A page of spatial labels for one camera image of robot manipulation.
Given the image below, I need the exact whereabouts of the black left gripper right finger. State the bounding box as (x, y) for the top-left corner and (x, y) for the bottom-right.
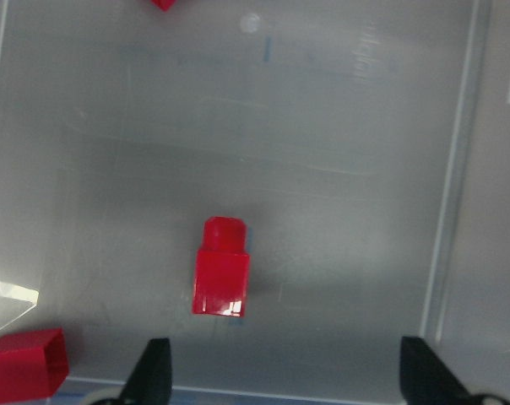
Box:
(399, 337), (491, 404)

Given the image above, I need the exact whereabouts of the clear plastic storage box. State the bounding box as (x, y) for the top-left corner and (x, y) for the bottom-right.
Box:
(0, 1), (510, 404)

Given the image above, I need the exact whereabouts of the red block in box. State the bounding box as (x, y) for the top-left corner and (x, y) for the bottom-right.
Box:
(0, 328), (69, 404)
(151, 0), (176, 12)

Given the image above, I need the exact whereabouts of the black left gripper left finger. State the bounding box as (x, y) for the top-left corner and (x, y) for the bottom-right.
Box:
(115, 337), (172, 405)

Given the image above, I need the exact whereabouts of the red block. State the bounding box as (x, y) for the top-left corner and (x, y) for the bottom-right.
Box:
(0, 328), (69, 404)
(151, 0), (176, 12)
(192, 216), (250, 318)

